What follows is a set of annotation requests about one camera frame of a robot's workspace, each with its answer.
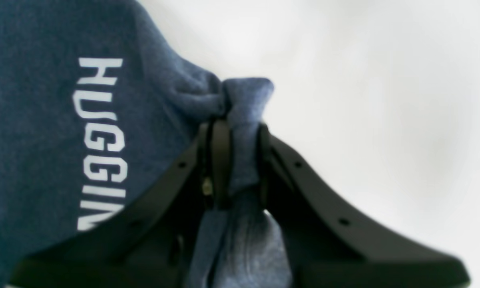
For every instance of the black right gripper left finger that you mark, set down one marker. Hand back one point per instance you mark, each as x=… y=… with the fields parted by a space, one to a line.
x=151 y=242

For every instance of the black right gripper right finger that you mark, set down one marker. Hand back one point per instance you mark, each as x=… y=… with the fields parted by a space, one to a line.
x=330 y=243

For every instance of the dark blue t-shirt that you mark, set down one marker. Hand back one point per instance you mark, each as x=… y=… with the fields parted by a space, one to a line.
x=94 y=107

